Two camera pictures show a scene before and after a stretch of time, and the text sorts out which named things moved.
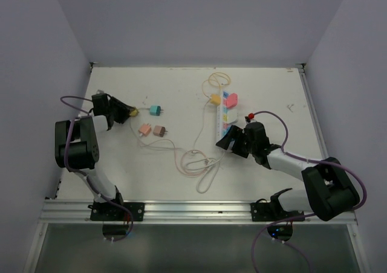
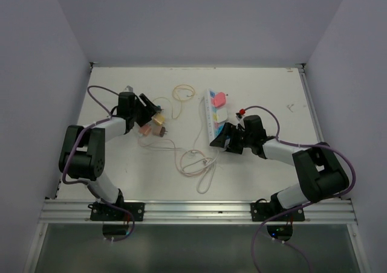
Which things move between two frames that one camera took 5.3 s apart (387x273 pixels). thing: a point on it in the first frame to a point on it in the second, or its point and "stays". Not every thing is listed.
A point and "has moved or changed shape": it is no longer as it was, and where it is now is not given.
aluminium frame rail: x=200 y=211 stays
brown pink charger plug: x=159 y=130 stays
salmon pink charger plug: x=145 y=128 stays
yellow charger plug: x=134 y=113 has moved or changed shape
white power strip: x=222 y=126 to x=213 y=127
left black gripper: x=124 y=110 to x=148 y=112
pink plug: x=231 y=100 to x=219 y=99
